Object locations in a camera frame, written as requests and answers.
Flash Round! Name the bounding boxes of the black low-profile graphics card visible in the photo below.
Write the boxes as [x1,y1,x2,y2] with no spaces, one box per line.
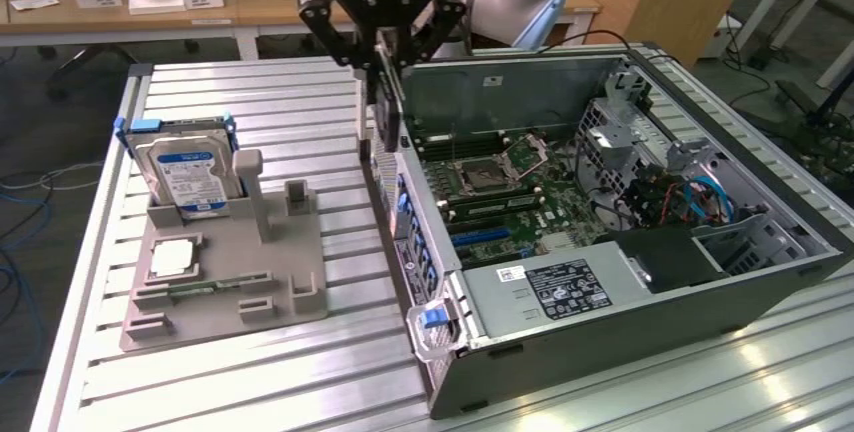
[363,26,406,154]

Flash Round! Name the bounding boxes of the wooden desk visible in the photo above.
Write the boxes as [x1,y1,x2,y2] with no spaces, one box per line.
[0,0,602,48]

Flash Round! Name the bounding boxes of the flat white box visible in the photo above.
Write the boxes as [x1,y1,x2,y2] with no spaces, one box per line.
[127,0,187,16]

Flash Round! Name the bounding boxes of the metal socket cover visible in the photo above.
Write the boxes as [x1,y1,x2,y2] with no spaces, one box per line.
[501,130,557,169]

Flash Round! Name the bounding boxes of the metal disk bay cage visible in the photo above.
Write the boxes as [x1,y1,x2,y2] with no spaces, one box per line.
[574,97,673,203]

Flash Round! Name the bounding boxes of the black office chair base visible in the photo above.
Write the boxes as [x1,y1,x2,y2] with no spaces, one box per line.
[37,39,202,101]

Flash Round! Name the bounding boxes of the hard disk with blue caddy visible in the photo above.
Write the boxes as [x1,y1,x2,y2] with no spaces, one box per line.
[114,114,242,221]

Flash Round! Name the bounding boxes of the green RAM stick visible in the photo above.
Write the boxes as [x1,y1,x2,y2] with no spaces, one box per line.
[137,275,275,299]
[452,195,544,219]

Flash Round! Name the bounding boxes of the green motherboard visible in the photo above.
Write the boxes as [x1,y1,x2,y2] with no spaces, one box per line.
[406,121,602,271]

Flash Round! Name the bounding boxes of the blue expansion slot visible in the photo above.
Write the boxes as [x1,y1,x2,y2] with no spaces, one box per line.
[452,228,513,249]

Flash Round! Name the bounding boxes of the small silver heatsink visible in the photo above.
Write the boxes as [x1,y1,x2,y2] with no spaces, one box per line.
[538,232,580,254]

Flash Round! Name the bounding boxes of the grey plastic parts rack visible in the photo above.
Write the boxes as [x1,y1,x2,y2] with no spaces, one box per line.
[118,149,334,353]

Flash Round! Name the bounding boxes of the silver CPU chip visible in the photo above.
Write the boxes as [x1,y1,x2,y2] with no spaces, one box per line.
[147,240,199,278]

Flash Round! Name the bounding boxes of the grey power supply unit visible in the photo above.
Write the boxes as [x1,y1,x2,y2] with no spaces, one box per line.
[460,241,653,348]

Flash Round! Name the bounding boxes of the open black PC case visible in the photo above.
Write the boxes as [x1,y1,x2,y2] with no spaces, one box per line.
[357,41,844,421]

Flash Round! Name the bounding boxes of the black power cable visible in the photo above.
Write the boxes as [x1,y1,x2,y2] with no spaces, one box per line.
[544,26,673,63]

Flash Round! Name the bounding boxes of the red wire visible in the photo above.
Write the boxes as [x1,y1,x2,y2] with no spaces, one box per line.
[660,179,689,226]

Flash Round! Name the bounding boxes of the blue wire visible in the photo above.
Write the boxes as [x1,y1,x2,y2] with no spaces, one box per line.
[686,176,736,226]

